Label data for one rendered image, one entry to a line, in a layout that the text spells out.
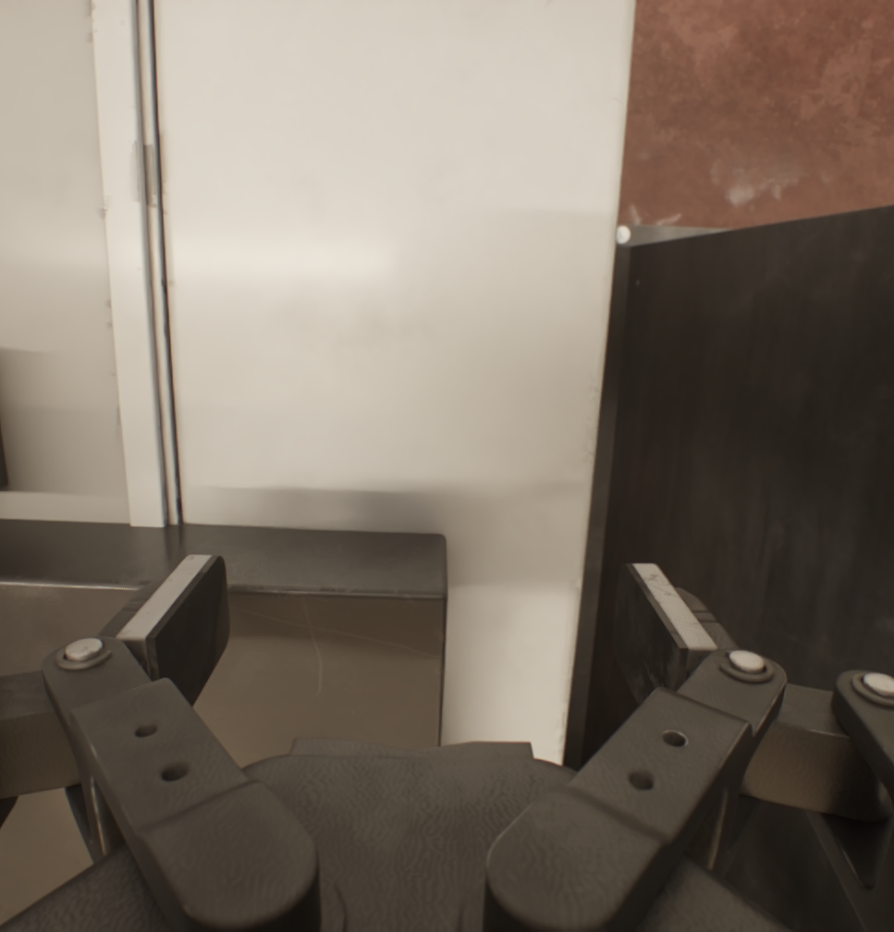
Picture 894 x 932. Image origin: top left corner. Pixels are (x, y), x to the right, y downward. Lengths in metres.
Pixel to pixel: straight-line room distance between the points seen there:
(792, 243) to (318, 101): 0.47
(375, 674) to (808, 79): 1.09
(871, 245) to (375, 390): 0.39
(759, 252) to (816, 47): 0.58
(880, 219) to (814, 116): 0.67
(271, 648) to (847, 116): 1.12
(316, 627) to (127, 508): 0.07
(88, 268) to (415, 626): 0.13
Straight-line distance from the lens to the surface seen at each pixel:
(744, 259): 0.68
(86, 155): 0.20
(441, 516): 0.19
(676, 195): 1.08
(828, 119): 1.18
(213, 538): 0.19
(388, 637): 0.16
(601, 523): 1.10
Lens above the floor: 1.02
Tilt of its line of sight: 74 degrees down
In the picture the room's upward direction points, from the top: 178 degrees clockwise
